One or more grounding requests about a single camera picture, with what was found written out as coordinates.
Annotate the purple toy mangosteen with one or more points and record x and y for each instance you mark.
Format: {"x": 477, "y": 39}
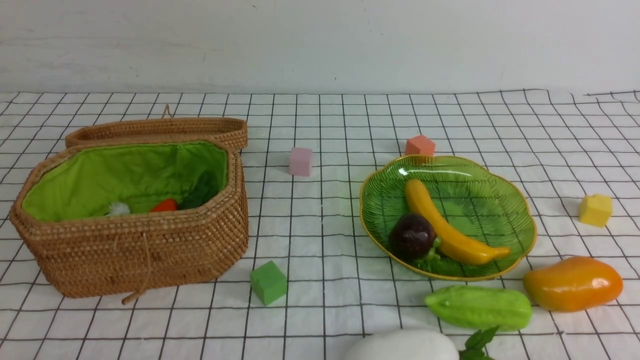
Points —
{"x": 413, "y": 238}

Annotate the orange toy carrot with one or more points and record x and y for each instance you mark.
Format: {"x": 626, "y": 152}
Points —
{"x": 206, "y": 187}

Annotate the yellow toy banana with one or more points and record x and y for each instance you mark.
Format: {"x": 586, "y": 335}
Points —
{"x": 453, "y": 243}

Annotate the white toy radish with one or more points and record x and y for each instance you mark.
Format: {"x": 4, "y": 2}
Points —
{"x": 420, "y": 344}

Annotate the orange yellow toy mango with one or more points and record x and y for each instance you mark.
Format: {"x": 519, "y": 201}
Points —
{"x": 574, "y": 284}

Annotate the pink foam cube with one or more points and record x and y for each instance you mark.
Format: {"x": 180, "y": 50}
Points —
{"x": 301, "y": 161}

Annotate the woven rattan basket lid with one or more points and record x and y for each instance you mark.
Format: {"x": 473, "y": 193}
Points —
{"x": 232, "y": 132}

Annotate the white grid tablecloth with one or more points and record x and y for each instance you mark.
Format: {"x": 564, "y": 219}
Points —
{"x": 556, "y": 147}

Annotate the orange foam cube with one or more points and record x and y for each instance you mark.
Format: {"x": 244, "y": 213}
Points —
{"x": 420, "y": 145}

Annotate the green foam cube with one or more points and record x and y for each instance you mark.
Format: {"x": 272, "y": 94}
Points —
{"x": 269, "y": 283}

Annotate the green glass leaf plate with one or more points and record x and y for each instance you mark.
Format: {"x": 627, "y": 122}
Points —
{"x": 476, "y": 202}

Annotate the white toy cauliflower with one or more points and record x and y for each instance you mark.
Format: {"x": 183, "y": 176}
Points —
{"x": 118, "y": 209}

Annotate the woven rattan basket green lining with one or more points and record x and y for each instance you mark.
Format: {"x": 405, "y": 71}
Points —
{"x": 60, "y": 214}

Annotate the yellow foam cube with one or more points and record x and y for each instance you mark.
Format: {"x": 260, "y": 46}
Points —
{"x": 595, "y": 210}

